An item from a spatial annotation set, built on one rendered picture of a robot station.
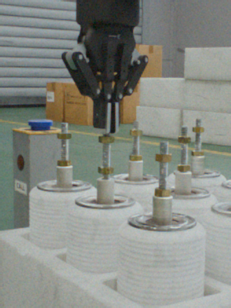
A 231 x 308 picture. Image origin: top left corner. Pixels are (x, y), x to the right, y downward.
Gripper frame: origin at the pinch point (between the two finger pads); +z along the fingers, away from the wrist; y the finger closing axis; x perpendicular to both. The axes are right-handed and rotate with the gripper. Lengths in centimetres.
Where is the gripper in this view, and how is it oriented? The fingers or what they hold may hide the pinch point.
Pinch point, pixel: (106, 117)
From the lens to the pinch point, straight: 77.0
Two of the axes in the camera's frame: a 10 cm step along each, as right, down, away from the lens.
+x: 7.6, 1.2, -6.4
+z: -0.2, 9.9, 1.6
